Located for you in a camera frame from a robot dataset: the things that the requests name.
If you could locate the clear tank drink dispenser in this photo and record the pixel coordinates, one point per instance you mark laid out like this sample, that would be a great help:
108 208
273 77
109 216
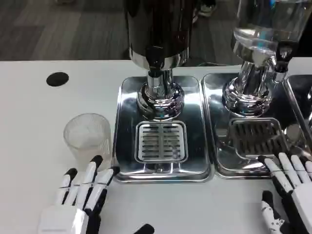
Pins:
263 24

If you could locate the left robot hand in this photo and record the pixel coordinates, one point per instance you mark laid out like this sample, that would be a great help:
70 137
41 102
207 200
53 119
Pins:
63 219

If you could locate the black round table grommet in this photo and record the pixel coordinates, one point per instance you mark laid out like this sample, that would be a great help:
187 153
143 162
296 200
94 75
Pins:
57 79

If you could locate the steel drip tray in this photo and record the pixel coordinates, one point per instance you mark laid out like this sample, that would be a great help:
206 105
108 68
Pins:
219 112
195 136

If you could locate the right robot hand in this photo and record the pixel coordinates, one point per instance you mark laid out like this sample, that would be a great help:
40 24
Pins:
302 195

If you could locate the clear ribbed glass cup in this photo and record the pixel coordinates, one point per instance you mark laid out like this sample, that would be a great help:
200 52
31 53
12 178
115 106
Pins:
85 136

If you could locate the dark tank drink dispenser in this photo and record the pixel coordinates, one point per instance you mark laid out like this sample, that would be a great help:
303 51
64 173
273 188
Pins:
158 24

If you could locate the slotted steel drip grid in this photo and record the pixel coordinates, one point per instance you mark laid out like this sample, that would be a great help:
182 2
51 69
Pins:
256 139
161 141

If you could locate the black and chrome tap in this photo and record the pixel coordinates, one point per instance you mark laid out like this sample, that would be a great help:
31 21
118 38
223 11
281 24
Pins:
284 52
154 61

